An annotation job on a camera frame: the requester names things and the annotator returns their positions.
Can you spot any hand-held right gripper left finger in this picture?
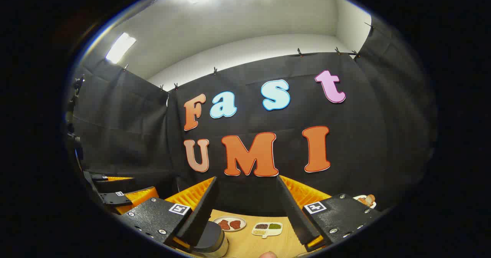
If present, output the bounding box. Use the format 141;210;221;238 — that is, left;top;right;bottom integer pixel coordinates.
117;176;220;253

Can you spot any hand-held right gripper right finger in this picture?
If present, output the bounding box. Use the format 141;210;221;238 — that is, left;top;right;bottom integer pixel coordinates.
275;175;384;253

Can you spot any black and silver rice cooker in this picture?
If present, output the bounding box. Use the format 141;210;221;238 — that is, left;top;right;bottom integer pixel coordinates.
191;220;230;258

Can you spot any round white plate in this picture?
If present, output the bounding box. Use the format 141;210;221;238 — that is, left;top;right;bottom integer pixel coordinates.
213;216;247;232

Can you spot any white divided bean dish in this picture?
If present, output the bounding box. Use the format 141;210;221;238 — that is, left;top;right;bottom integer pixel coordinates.
252;222;283;238

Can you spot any white toaster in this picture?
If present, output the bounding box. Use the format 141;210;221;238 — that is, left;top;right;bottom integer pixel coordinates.
353;194;377;209

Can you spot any black backdrop cloth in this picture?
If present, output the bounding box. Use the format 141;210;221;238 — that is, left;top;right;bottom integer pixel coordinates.
71;18;438;216

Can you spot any ceiling light panel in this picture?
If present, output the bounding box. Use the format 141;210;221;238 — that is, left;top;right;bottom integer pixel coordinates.
105;33;137;64

